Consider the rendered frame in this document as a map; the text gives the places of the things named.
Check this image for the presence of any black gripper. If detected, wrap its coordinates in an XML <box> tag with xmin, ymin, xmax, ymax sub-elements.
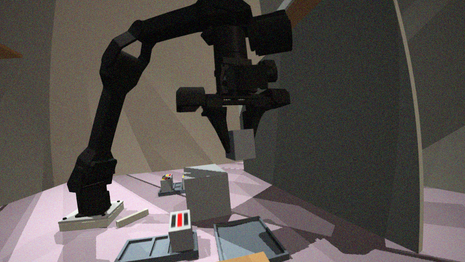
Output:
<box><xmin>176</xmin><ymin>52</ymin><xmax>291</xmax><ymax>154</ymax></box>

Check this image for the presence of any beige rectangular bar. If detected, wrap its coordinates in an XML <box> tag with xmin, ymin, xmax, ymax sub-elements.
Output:
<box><xmin>116</xmin><ymin>208</ymin><xmax>149</xmax><ymax>228</ymax></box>

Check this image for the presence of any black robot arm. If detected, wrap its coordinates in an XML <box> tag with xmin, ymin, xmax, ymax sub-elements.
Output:
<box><xmin>67</xmin><ymin>0</ymin><xmax>293</xmax><ymax>218</ymax></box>

